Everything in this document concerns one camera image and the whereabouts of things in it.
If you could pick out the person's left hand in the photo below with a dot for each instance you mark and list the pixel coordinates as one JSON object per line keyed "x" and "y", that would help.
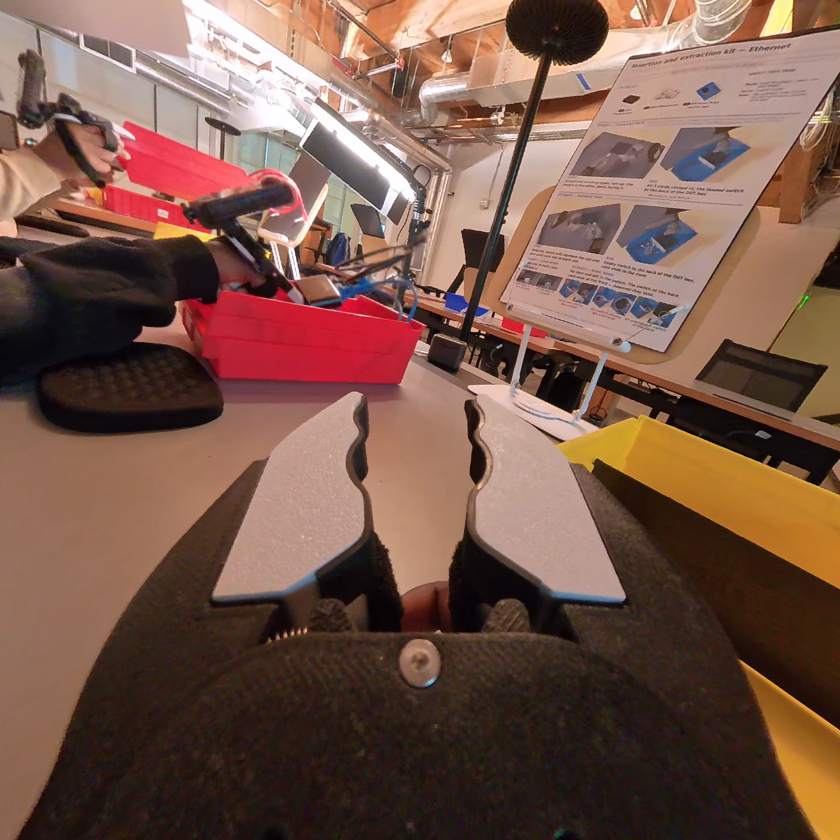
{"x": 236, "y": 262}

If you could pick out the black ethernet switch box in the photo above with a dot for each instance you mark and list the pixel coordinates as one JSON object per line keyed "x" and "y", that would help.
{"x": 320, "y": 292}

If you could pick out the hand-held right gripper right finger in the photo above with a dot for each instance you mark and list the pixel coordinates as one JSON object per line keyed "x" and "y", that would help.
{"x": 538, "y": 512}

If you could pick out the dark board with beige rim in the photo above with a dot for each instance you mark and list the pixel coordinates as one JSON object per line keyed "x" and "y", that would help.
{"x": 295, "y": 203}

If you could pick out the LED light panel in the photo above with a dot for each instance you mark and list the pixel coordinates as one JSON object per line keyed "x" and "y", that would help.
{"x": 354, "y": 164}

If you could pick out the black office chair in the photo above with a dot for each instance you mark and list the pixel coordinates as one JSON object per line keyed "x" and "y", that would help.
{"x": 761, "y": 374}

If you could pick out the black light stand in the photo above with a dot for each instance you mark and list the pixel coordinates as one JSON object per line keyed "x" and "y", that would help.
{"x": 417, "y": 223}

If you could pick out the black wrist rest pad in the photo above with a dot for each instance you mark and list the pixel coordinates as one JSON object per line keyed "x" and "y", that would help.
{"x": 131, "y": 387}
{"x": 52, "y": 226}

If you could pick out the blue plastic bin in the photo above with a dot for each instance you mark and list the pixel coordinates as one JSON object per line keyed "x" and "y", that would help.
{"x": 466, "y": 304}

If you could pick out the white instruction poster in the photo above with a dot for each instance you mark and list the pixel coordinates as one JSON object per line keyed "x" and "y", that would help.
{"x": 656, "y": 197}

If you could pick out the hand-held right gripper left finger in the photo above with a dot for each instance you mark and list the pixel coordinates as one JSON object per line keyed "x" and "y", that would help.
{"x": 295, "y": 499}

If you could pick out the another person's forearm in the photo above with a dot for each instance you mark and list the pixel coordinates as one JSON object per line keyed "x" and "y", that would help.
{"x": 26, "y": 184}

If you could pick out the long wooden table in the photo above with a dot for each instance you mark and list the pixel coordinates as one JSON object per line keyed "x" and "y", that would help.
{"x": 722, "y": 394}

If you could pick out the black bin divider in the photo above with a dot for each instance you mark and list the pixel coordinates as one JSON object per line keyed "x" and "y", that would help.
{"x": 722, "y": 590}

